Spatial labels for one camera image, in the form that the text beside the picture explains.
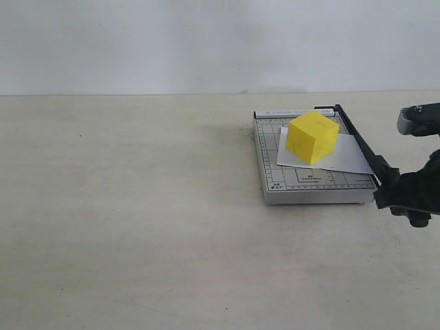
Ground yellow cube block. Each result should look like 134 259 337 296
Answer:
285 110 340 164

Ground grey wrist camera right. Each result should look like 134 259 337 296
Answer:
397 102 439 137

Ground white paper sheet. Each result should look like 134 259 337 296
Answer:
276 127 373 175

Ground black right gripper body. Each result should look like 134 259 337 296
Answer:
399 149 439 216

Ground grey paper cutter base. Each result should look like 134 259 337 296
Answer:
253 109 377 205

